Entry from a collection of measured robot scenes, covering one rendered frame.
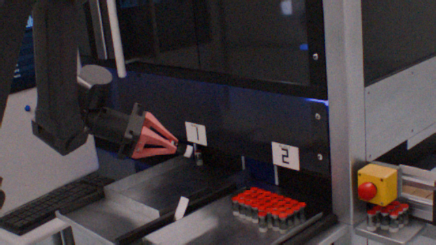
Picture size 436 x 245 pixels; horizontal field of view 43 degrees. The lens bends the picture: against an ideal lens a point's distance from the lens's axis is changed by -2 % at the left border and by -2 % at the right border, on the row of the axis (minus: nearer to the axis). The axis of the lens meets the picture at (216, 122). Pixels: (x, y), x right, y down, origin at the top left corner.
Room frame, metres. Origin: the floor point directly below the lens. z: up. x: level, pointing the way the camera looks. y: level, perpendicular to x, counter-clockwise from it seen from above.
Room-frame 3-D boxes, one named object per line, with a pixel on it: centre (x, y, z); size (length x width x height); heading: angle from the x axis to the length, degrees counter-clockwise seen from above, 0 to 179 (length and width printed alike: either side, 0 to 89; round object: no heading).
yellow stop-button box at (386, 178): (1.16, -0.35, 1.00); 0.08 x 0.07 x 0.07; 132
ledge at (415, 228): (1.17, -0.39, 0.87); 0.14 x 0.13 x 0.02; 132
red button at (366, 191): (1.13, -0.32, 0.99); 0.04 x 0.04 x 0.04; 42
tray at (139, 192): (1.52, 0.13, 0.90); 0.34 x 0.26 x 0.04; 132
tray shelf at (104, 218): (1.35, 0.07, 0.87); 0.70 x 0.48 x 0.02; 42
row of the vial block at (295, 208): (1.28, -0.11, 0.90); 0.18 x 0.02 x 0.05; 41
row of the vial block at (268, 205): (1.26, -0.10, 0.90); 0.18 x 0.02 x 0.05; 41
